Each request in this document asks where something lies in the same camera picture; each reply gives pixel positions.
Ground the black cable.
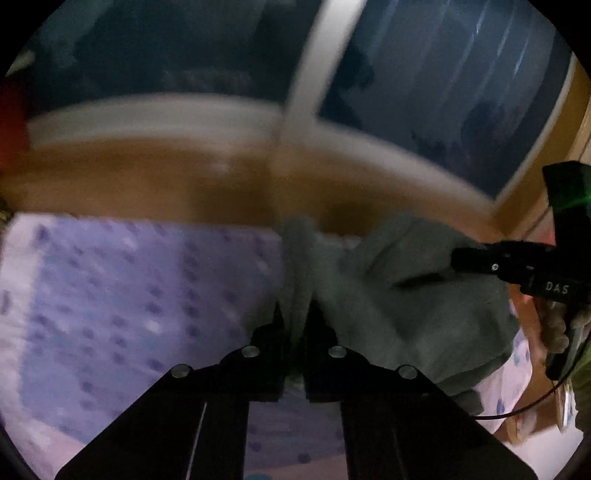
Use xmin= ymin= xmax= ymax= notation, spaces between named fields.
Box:
xmin=471 ymin=355 xmax=583 ymax=421

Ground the person's right hand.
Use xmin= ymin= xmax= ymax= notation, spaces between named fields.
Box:
xmin=538 ymin=302 xmax=571 ymax=367

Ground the wooden bed frame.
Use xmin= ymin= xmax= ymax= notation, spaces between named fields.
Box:
xmin=0 ymin=51 xmax=591 ymax=245

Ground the purple pink dotted bed sheet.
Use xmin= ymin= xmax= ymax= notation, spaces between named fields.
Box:
xmin=0 ymin=212 xmax=573 ymax=480

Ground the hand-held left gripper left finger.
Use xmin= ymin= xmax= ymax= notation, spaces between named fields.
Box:
xmin=55 ymin=302 xmax=289 ymax=480

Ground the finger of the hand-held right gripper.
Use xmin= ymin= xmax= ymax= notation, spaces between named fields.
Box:
xmin=450 ymin=240 xmax=532 ymax=286

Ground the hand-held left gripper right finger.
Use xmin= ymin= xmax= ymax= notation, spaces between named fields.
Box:
xmin=301 ymin=302 xmax=539 ymax=480

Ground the dark grey sweatshirt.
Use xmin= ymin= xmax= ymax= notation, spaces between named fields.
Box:
xmin=277 ymin=215 xmax=522 ymax=416

